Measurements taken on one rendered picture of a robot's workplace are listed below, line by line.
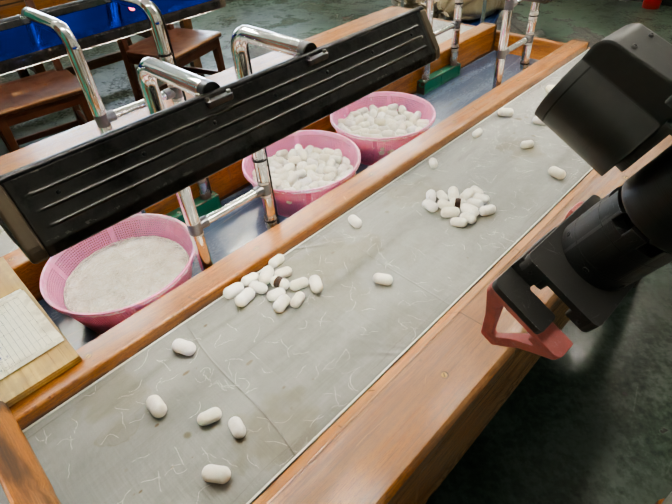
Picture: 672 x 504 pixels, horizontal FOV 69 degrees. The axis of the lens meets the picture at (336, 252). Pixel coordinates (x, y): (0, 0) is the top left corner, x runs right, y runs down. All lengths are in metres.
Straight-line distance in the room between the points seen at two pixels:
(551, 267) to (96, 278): 0.81
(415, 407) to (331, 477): 0.14
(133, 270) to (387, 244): 0.47
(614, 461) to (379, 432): 1.05
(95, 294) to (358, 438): 0.54
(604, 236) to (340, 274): 0.56
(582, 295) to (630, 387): 1.39
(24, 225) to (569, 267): 0.44
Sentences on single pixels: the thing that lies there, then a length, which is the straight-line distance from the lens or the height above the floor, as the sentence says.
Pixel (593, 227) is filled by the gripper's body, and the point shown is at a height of 1.11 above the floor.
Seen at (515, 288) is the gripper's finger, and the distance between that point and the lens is 0.37.
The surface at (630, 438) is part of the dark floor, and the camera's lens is 1.65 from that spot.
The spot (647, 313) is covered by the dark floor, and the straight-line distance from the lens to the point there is 1.99.
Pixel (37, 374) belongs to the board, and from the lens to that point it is 0.81.
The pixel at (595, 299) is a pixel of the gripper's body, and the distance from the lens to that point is 0.37.
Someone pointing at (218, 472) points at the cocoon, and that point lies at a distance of 0.64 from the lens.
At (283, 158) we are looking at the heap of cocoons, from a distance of 1.18.
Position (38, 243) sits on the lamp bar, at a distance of 0.50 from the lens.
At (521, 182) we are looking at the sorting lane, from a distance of 1.09.
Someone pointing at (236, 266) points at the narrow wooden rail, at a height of 0.76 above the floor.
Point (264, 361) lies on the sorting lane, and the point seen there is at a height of 0.74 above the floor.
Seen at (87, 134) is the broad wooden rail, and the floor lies 0.76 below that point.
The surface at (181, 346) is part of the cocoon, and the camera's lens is 0.76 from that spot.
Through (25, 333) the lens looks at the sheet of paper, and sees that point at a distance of 0.87.
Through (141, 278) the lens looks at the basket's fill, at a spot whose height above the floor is 0.73.
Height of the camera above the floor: 1.32
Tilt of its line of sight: 41 degrees down
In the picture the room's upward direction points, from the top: 5 degrees counter-clockwise
